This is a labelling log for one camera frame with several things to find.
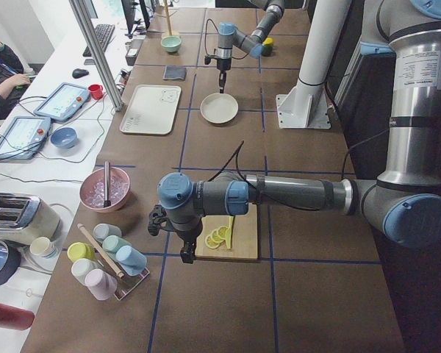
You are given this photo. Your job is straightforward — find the dark blue bowl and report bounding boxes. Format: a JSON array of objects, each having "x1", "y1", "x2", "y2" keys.
[{"x1": 0, "y1": 239, "x2": 22, "y2": 288}]

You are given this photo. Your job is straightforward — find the grey-blue cup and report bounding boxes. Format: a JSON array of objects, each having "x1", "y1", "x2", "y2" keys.
[{"x1": 93, "y1": 223, "x2": 122, "y2": 243}]

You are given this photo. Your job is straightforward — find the teach pendant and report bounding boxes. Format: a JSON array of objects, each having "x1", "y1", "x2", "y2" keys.
[
  {"x1": 34, "y1": 82, "x2": 90, "y2": 121},
  {"x1": 0, "y1": 116, "x2": 51, "y2": 160}
]

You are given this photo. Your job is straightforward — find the white toaster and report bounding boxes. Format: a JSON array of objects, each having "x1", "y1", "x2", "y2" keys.
[{"x1": 0, "y1": 193, "x2": 60, "y2": 245}]

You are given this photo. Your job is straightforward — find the round white plate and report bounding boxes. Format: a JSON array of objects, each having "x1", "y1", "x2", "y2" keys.
[{"x1": 200, "y1": 93, "x2": 239, "y2": 124}]

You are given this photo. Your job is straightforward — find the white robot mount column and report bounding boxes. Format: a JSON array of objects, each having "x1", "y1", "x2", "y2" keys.
[{"x1": 276, "y1": 0, "x2": 352, "y2": 129}]

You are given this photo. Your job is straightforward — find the light blue cup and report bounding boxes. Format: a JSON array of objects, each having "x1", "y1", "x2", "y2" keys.
[{"x1": 115, "y1": 246, "x2": 148, "y2": 277}]

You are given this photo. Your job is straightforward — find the mint cup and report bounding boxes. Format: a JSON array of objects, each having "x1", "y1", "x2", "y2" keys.
[{"x1": 102, "y1": 235, "x2": 132, "y2": 254}]

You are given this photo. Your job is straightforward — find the seated person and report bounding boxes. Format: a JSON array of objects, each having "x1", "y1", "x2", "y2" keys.
[{"x1": 0, "y1": 41, "x2": 31, "y2": 120}]

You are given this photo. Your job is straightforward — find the mint green bowl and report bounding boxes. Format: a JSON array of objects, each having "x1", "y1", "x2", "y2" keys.
[{"x1": 160, "y1": 35, "x2": 182, "y2": 54}]

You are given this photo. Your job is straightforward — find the cream cup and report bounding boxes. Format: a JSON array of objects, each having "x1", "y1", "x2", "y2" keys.
[{"x1": 29, "y1": 237, "x2": 57, "y2": 258}]

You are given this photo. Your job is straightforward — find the lemon slices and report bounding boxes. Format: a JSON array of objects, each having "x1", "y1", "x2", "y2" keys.
[{"x1": 204, "y1": 227, "x2": 232, "y2": 249}]

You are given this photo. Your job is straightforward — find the bamboo cutting board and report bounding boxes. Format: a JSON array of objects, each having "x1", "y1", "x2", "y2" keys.
[{"x1": 196, "y1": 204, "x2": 259, "y2": 261}]

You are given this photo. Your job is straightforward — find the red bottle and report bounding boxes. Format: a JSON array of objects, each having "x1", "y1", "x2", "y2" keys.
[{"x1": 0, "y1": 303, "x2": 35, "y2": 331}]

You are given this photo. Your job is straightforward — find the red cup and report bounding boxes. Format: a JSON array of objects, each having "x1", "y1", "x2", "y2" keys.
[{"x1": 87, "y1": 84, "x2": 104, "y2": 101}]

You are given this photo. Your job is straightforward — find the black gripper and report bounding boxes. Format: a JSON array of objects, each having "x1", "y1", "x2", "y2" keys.
[
  {"x1": 204, "y1": 48, "x2": 231, "y2": 93},
  {"x1": 148, "y1": 204, "x2": 203, "y2": 263}
]

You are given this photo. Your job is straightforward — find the white cup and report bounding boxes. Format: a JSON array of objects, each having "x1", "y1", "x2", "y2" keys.
[{"x1": 71, "y1": 258, "x2": 102, "y2": 285}]

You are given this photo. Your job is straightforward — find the grey folded cloth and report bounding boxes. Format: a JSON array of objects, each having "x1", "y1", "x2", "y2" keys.
[{"x1": 162, "y1": 65, "x2": 187, "y2": 81}]

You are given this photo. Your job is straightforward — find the black keyboard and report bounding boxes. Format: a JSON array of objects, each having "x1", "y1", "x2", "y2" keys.
[{"x1": 94, "y1": 24, "x2": 115, "y2": 51}]

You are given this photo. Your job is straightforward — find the wooden mug stand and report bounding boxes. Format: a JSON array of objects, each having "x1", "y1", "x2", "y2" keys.
[{"x1": 162, "y1": 0, "x2": 181, "y2": 39}]

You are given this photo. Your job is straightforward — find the white bear tray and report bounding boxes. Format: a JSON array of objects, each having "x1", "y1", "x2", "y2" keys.
[{"x1": 119, "y1": 85, "x2": 182, "y2": 135}]

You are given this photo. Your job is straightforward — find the acrylic cup rack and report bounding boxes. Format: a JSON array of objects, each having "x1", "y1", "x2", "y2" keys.
[{"x1": 114, "y1": 268, "x2": 150, "y2": 301}]

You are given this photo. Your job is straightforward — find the pink cup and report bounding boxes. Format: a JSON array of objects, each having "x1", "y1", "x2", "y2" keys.
[{"x1": 85, "y1": 268, "x2": 118, "y2": 301}]

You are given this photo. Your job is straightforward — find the pink bowl with ice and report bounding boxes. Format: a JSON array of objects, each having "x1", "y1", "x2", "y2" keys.
[{"x1": 79, "y1": 167, "x2": 130, "y2": 213}]

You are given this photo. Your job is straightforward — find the aluminium frame post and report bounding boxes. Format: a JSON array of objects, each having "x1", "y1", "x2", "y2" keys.
[{"x1": 69, "y1": 0, "x2": 123, "y2": 112}]

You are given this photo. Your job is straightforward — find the yellow cup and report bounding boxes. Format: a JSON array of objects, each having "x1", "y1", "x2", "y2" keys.
[{"x1": 67, "y1": 242, "x2": 96, "y2": 263}]

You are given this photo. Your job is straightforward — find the teach pendant upper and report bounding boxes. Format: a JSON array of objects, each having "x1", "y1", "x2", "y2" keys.
[{"x1": 34, "y1": 82, "x2": 90, "y2": 121}]

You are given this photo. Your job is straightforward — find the black computer mouse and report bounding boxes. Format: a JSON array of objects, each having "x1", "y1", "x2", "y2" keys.
[{"x1": 72, "y1": 68, "x2": 89, "y2": 79}]

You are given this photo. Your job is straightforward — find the yellow knife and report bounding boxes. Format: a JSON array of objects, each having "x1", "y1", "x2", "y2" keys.
[{"x1": 225, "y1": 216, "x2": 235, "y2": 249}]

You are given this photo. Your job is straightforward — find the teach pendant lower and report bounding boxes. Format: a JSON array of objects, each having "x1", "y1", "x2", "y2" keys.
[{"x1": 0, "y1": 116, "x2": 51, "y2": 160}]

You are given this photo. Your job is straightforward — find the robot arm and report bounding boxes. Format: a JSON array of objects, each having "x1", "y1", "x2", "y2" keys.
[
  {"x1": 148, "y1": 1, "x2": 441, "y2": 263},
  {"x1": 204, "y1": 0, "x2": 285, "y2": 93}
]

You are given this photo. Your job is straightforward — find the green lime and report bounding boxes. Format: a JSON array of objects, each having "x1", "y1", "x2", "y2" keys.
[{"x1": 261, "y1": 45, "x2": 273, "y2": 57}]

